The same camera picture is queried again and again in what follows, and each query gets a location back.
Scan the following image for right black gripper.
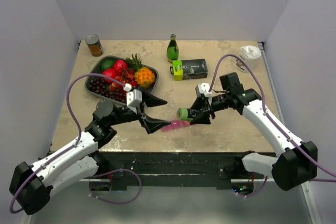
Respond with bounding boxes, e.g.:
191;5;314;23
188;92;230;124

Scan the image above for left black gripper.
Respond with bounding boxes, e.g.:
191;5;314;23
109;87;171;133

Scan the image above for green lidded pill bottle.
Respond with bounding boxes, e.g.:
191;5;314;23
177;108;199;121

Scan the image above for pink weekly pill organizer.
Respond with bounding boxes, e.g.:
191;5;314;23
161;120;190;132

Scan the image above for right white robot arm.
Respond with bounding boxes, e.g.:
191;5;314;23
190;72;318;191

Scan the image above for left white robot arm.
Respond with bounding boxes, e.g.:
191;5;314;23
9;89;170;215

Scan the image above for black and green box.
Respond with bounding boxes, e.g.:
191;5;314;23
170;59;208;81

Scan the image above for small pineapple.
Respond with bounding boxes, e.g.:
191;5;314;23
125;54;143;72

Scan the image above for dark grey fruit tray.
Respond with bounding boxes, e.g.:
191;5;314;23
85;56;159;105

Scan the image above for red apple lower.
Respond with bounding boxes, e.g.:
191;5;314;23
102;68;117;83

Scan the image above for red apple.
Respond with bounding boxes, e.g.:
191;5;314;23
113;59;128;76
102;68;117;83

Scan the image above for red apple upper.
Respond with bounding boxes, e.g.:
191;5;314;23
113;59;128;76

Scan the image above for green glass bottle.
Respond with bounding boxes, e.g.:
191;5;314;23
166;34;179;63

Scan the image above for green lime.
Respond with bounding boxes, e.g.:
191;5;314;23
100;59;115;72

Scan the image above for white toilet paper roll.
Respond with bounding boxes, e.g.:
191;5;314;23
235;45;261;72

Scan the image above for tin food can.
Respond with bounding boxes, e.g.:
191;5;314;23
85;34;103;57

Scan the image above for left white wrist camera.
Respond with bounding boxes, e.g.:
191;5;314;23
126;89;142;111

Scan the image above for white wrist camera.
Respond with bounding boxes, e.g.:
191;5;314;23
126;89;142;111
195;82;212;98

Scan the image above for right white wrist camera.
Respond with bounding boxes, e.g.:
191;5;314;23
195;82;212;98

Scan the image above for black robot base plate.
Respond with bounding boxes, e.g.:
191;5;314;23
95;152;263;190

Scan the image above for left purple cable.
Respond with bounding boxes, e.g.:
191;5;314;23
9;73;142;214

